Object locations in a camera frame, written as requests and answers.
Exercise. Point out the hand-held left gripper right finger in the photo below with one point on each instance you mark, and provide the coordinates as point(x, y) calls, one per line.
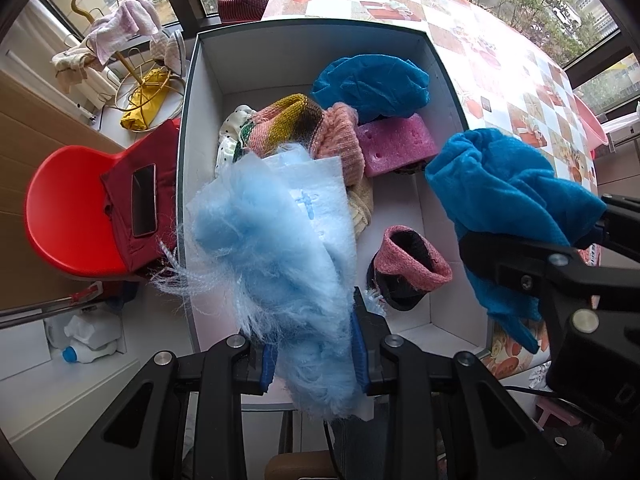
point(360, 355)

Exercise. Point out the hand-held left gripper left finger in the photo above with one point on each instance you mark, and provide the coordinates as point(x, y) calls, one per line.
point(267, 365)

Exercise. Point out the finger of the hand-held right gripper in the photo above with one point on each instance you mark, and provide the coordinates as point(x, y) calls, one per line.
point(515, 265)
point(622, 220)

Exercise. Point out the teal blue cloth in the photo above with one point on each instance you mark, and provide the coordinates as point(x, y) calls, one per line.
point(510, 195)
point(370, 85)

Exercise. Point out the pink and dark knit cuff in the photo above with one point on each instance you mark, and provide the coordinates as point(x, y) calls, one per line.
point(405, 260)

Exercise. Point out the light blue fluffy cloth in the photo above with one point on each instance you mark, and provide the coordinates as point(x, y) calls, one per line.
point(260, 240)

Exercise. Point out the beige knit hat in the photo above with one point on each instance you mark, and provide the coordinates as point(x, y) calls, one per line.
point(361, 207)

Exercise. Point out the pink sponge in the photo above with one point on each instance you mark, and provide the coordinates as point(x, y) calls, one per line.
point(395, 145)

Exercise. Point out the cream polka dot scrunchie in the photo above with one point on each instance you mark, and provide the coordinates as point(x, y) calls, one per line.
point(229, 140)

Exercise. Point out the pink multicolour knit hat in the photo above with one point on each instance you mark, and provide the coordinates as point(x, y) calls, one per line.
point(300, 125)

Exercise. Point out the white cardboard box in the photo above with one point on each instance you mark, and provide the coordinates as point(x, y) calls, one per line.
point(250, 60)

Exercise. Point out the pink plastic stool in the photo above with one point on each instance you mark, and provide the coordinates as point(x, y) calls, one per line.
point(555, 410)

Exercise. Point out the floral tissue pack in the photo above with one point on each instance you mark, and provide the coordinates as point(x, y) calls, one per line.
point(505, 355)

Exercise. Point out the pink plastic basin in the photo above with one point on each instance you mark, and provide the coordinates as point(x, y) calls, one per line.
point(595, 122)

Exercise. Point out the white bottle with blue cap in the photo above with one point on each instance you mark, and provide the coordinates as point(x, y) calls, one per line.
point(85, 342)

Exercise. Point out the maroon garment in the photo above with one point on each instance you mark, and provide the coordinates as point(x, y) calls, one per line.
point(167, 200)

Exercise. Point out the black smartphone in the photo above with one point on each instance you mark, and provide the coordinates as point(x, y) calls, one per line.
point(145, 200)

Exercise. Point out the metal pole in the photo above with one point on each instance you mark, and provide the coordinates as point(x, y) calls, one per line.
point(45, 307)

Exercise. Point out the checkered printed tablecloth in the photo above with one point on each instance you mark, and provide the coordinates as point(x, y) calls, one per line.
point(475, 35)

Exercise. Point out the red plastic chair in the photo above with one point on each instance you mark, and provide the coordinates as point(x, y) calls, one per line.
point(65, 200)

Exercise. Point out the white round tray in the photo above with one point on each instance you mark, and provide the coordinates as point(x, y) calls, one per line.
point(176, 105)

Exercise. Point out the yellow folded umbrella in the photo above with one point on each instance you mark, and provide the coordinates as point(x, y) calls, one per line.
point(142, 105)

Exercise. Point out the grey slippers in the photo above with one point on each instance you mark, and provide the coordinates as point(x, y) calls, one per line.
point(167, 50)

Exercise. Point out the maroon knit slipper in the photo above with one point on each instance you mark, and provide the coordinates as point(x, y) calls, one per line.
point(240, 7)

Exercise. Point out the cream towel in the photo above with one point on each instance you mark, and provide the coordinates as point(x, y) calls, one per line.
point(70, 62)

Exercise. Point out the lavender towel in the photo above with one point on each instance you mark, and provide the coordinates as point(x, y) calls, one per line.
point(125, 22)

